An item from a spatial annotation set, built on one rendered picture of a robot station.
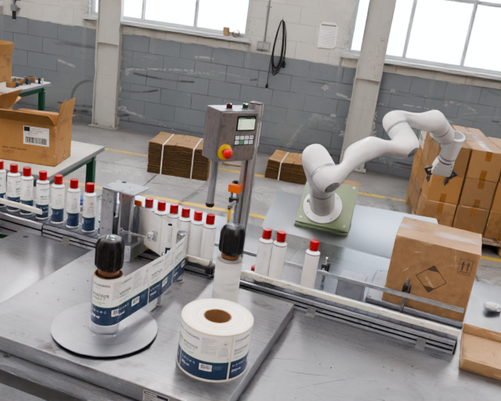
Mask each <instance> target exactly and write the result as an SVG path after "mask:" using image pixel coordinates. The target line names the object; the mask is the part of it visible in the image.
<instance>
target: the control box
mask: <svg viewBox="0 0 501 401"><path fill-rule="evenodd" d="M226 106H227V105H208V106H207V114H206V121H205V128H204V143H203V150H202V155H203V156H205V157H206V158H208V159H210V160H212V161H214V162H234V161H249V160H251V159H252V158H253V153H254V145H242V146H234V139H235V135H241V134H254V141H255V135H256V129H257V123H258V112H257V111H256V110H254V109H253V110H251V109H249V110H242V107H243V106H236V105H232V108H233V110H226ZM247 115H256V116H257V118H256V124H255V129H254V130H251V131H236V126H237V119H238V116H247ZM227 148H229V149H231V150H232V152H233V154H232V156H231V158H228V159H226V158H224V157H223V150H225V149H227Z"/></svg>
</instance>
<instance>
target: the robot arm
mask: <svg viewBox="0 0 501 401"><path fill-rule="evenodd" d="M411 127H413V128H415V129H418V130H423V131H428V132H429V136H430V137H431V139H432V140H433V141H435V142H436V143H437V144H438V145H439V146H440V147H441V152H440V154H439V155H438V156H437V157H436V159H435V160H434V162H433V164H432V165H429V166H425V172H426V173H427V176H426V179H427V181H429V179H430V175H432V174H435V175H438V176H442V177H446V178H445V181H444V185H446V184H448V182H449V180H450V179H452V178H454V177H455V176H457V173H456V172H455V171H454V170H453V166H454V163H455V160H456V158H457V155H458V154H459V152H460V149H461V147H462V146H463V144H464V140H465V136H464V134H462V133H461V132H459V131H457V130H453V129H452V128H451V126H450V124H449V122H448V121H447V119H446V118H445V117H444V115H443V114H442V113H441V112H440V111H436V110H433V111H427V112H424V113H410V112H407V111H391V112H389V113H387V114H386V115H385V116H384V118H383V128H384V130H385V131H386V132H387V134H388V136H389V137H390V139H391V141H387V140H383V139H381V138H376V137H367V138H364V139H362V140H359V141H358V142H355V143H353V144H352V145H350V146H349V147H348V148H347V149H346V151H345V153H344V159H343V161H342V162H341V164H339V165H335V163H334V162H333V160H332V158H331V157H330V155H329V153H328V151H327V150H326V149H325V148H324V147H323V146H322V145H319V144H312V145H310V146H308V147H306V148H305V150H304V151H303V154H302V157H301V161H302V165H303V168H304V171H305V176H306V178H307V180H308V183H309V194H308V195H307V197H306V198H305V200H304V204H303V208H304V212H305V215H306V216H307V217H308V218H309V219H310V220H311V221H313V222H315V223H318V224H327V223H330V222H332V221H334V220H335V219H336V218H337V217H338V216H339V215H340V213H341V210H342V202H341V199H340V197H339V196H338V195H337V194H336V193H335V190H336V189H337V188H339V187H340V185H341V184H342V183H343V182H344V180H345V179H346V177H347V176H348V175H349V174H350V173H351V172H352V171H353V170H354V169H355V168H357V167H358V166H360V165H362V164H363V163H365V162H368V161H370V160H372V159H374V158H378V157H392V158H401V159H402V158H410V157H412V156H413V155H415V154H416V153H417V151H418V148H419V141H418V138H417V136H416V135H415V133H414V132H413V130H412V129H411ZM428 169H431V170H428ZM451 173H452V175H451Z"/></svg>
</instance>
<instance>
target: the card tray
mask: <svg viewBox="0 0 501 401"><path fill-rule="evenodd" d="M460 369H463V370H465V371H468V372H473V373H475V374H479V375H482V376H486V377H489V378H492V379H495V380H500V381H501V333H500V332H496V331H494V330H490V329H485V328H482V327H479V326H476V325H471V324H468V323H464V327H463V330H462V336H461V347H460Z"/></svg>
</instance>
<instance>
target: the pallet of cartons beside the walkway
mask: <svg viewBox="0 0 501 401"><path fill-rule="evenodd" d="M451 128H452V129H453V130H457V131H459V132H461V133H462V134H464V136H465V140H464V144H463V146H462V147H461V149H460V152H459V154H458V155H457V158H456V160H455V163H454V166H453V170H454V171H455V172H456V173H457V176H455V177H454V178H452V179H450V180H449V182H448V184H446V185H444V181H445V178H446V177H442V176H438V175H435V174H432V175H430V179H429V181H427V179H426V176H427V173H426V172H425V166H429V165H432V164H433V162H434V160H435V159H436V157H437V156H438V155H439V154H440V152H441V147H440V146H439V145H438V144H437V143H436V142H435V141H433V140H432V139H431V137H430V136H429V132H428V131H423V130H421V133H420V138H419V148H418V151H417V153H416V154H415V156H414V162H413V166H412V170H411V174H410V180H409V184H408V188H407V194H406V199H405V203H406V209H407V212H408V214H411V215H416V216H424V217H429V218H434V219H437V222H438V224H440V225H444V226H448V227H451V228H457V229H461V230H465V231H468V232H475V233H478V234H481V235H482V240H481V242H482V244H487V245H492V246H493V248H494V249H495V251H496V253H497V255H498V256H499V257H500V258H501V138H491V137H486V136H484V134H483V133H482V132H481V131H480V130H479V129H475V128H469V127H460V126H454V125H452V126H451Z"/></svg>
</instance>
